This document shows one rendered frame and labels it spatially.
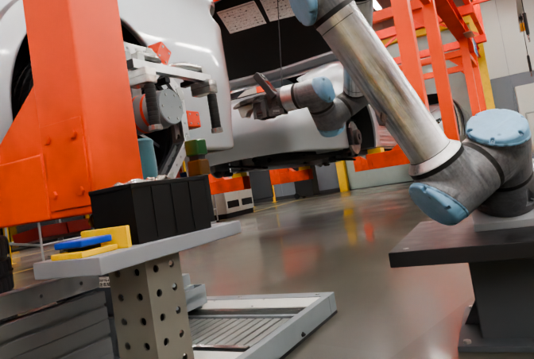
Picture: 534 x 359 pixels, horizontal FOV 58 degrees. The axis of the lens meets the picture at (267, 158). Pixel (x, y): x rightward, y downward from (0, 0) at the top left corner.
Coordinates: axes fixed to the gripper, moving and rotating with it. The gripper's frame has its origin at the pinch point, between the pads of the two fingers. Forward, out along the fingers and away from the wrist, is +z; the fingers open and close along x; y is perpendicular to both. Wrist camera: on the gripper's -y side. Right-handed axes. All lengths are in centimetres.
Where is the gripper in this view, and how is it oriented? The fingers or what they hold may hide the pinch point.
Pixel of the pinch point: (235, 106)
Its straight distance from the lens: 180.1
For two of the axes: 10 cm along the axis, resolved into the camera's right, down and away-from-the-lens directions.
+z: -8.6, 1.7, 4.8
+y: 1.6, 9.9, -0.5
